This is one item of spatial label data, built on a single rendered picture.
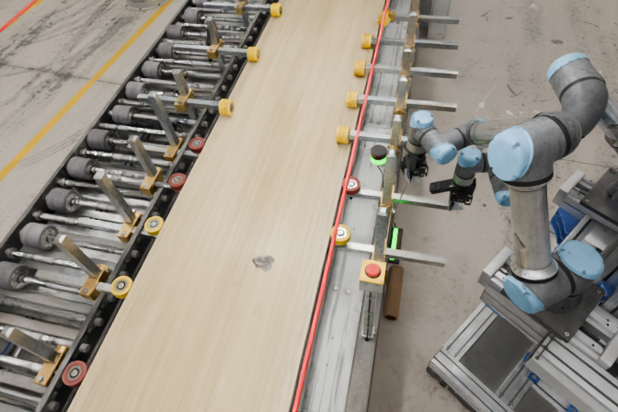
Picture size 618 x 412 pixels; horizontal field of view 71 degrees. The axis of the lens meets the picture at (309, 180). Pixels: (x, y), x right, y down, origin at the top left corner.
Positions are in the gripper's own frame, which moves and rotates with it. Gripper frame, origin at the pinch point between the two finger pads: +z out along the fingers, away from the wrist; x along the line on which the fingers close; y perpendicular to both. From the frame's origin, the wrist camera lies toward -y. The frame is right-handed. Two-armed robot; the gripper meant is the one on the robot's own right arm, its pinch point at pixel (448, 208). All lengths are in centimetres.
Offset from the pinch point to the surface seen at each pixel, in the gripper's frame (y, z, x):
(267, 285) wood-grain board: -64, -8, -52
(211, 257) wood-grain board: -89, -8, -45
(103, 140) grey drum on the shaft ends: -174, -3, 11
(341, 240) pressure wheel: -41, -8, -29
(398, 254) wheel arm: -18.2, 0.4, -25.6
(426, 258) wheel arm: -7.4, 0.4, -25.6
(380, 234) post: -25.8, -20.5, -30.8
